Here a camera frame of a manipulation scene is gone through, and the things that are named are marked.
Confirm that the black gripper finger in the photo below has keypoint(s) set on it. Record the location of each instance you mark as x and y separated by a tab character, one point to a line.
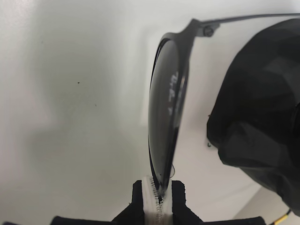
178	201
138	199

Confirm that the black round sunglasses yellow-taped temples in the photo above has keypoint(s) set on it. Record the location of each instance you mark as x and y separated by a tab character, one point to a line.
166	105

